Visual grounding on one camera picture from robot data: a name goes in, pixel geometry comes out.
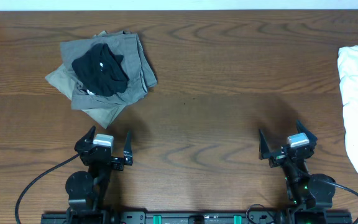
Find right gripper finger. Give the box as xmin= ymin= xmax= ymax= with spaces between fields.
xmin=296 ymin=119 xmax=318 ymax=142
xmin=259 ymin=129 xmax=278 ymax=159

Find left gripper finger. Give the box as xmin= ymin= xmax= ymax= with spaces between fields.
xmin=123 ymin=131 xmax=133 ymax=166
xmin=74 ymin=126 xmax=96 ymax=152

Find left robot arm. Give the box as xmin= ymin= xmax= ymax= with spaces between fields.
xmin=65 ymin=126 xmax=133 ymax=215

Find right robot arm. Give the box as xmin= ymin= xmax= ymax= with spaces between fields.
xmin=259 ymin=120 xmax=335 ymax=210

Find beige folded garment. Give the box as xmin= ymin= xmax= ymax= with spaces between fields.
xmin=45 ymin=64 xmax=125 ymax=129

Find black folded garment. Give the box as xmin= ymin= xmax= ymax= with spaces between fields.
xmin=71 ymin=44 xmax=129 ymax=96

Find grey folded shorts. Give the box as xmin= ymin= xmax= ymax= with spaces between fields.
xmin=60 ymin=32 xmax=157 ymax=110

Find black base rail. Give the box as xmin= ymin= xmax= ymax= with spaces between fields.
xmin=40 ymin=210 xmax=352 ymax=224

